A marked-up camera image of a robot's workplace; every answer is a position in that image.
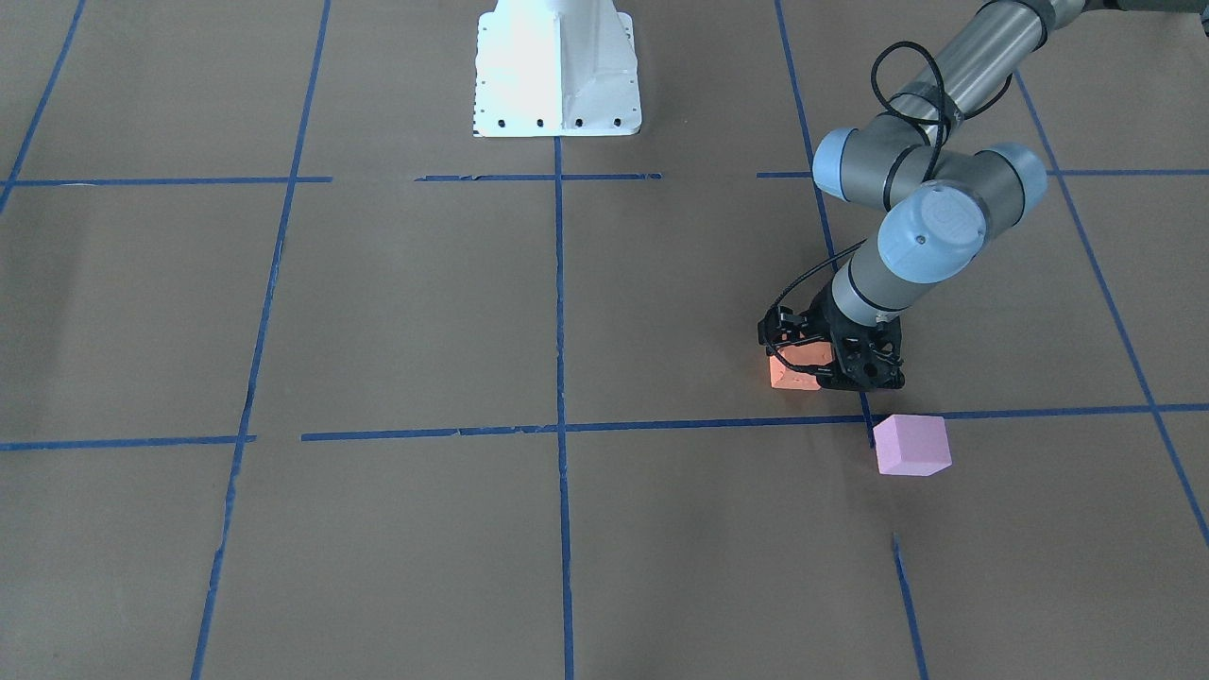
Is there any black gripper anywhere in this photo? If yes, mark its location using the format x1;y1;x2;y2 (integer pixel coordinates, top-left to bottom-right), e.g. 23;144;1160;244
808;284;906;392

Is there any orange foam block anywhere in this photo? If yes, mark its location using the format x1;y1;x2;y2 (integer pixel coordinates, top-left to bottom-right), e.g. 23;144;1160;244
768;342;834;392

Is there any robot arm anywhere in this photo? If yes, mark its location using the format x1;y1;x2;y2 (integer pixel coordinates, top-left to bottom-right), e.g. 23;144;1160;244
794;1;1110;392

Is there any pink foam block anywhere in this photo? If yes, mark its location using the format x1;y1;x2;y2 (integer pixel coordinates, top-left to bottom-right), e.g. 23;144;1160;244
873;415;953;477

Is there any white pedestal column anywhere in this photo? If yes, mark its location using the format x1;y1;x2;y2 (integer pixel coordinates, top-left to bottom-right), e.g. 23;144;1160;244
472;1;643;138

